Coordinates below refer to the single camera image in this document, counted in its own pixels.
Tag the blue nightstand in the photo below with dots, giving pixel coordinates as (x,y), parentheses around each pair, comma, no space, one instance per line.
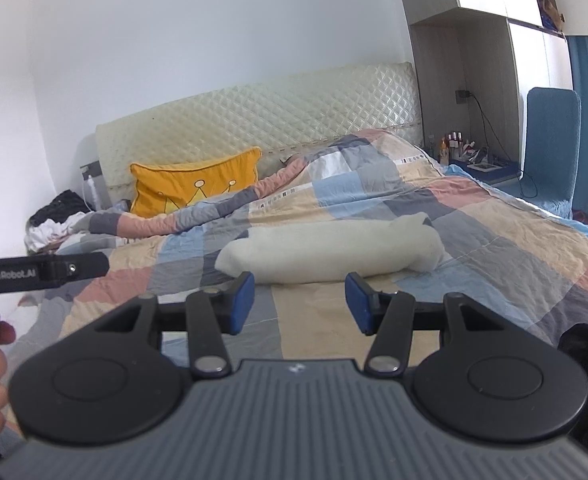
(493,175)

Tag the orange bottle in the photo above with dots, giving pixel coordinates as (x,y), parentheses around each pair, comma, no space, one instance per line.
(443,151)

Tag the light wooden wardrobe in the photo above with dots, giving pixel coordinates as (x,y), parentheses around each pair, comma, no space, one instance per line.
(473,35)

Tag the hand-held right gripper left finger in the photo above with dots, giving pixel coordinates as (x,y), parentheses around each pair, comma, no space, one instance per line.
(241,305)

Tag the blue denim cloth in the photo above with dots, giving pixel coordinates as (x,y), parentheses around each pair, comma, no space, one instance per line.
(121,205)

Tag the yellow crown print pillow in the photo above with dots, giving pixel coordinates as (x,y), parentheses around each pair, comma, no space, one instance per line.
(184,185)

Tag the black clothing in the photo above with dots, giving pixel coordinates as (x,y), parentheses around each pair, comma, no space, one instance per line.
(56,207)

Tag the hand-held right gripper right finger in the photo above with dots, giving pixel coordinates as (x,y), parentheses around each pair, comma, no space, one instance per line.
(357,307)

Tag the cream quilted headboard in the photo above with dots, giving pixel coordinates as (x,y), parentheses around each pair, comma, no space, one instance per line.
(274,115)

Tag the grey bedside appliance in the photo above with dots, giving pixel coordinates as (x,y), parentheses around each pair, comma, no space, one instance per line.
(93,185)

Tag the patchwork quilt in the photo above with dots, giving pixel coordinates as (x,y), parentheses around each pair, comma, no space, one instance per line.
(473,230)

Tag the white striped fuzzy sweater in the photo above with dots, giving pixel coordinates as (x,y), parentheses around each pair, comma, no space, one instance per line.
(334,252)

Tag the white tray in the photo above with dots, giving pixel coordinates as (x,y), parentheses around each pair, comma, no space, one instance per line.
(483,166)

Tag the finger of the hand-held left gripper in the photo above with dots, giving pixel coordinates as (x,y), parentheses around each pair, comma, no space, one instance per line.
(81,267)

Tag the black wall charger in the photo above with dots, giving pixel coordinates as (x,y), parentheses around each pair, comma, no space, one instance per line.
(461,95)

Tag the white clothing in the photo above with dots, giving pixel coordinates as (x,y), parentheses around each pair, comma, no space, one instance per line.
(49,235)

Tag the blue chair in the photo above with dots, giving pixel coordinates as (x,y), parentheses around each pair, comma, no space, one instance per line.
(551,150)

